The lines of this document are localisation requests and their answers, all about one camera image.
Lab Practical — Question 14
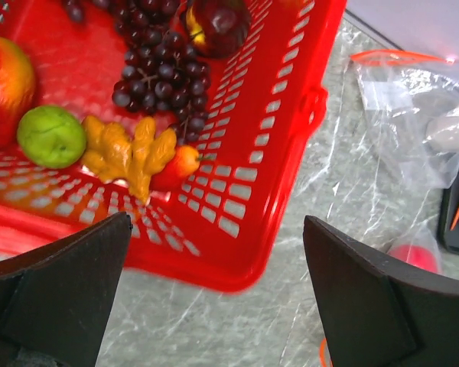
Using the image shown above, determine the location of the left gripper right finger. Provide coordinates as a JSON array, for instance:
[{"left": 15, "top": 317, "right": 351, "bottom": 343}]
[{"left": 303, "top": 216, "right": 459, "bottom": 366}]

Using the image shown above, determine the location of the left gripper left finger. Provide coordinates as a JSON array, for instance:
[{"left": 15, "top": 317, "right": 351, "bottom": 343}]
[{"left": 0, "top": 212, "right": 132, "bottom": 366}]

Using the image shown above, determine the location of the dark red apple toy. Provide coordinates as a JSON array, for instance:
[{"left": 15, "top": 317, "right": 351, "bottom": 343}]
[{"left": 181, "top": 0, "right": 252, "bottom": 58}]

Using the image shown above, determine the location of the clear zip bag orange zipper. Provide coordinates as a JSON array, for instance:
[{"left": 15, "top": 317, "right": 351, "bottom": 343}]
[{"left": 306, "top": 227, "right": 440, "bottom": 366}]

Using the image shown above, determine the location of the black tray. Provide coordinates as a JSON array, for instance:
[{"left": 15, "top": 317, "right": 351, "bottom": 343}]
[{"left": 437, "top": 172, "right": 459, "bottom": 255}]

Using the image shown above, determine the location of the green guava toy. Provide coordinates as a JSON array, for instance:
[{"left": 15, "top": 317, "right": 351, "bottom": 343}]
[{"left": 16, "top": 105, "right": 86, "bottom": 169}]

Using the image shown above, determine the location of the red plastic basket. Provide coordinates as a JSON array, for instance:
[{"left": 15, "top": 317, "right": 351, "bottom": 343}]
[{"left": 0, "top": 1, "right": 346, "bottom": 292}]

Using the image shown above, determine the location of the small red chili toy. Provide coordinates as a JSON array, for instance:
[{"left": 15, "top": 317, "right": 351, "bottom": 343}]
[{"left": 149, "top": 145, "right": 213, "bottom": 192}]

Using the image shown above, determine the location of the red yellow mango toy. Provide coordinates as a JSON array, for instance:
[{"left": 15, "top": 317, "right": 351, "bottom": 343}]
[{"left": 0, "top": 37, "right": 37, "bottom": 148}]

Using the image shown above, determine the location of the purple grapes toy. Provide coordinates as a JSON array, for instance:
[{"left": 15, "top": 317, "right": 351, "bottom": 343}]
[{"left": 60, "top": 0, "right": 212, "bottom": 145}]

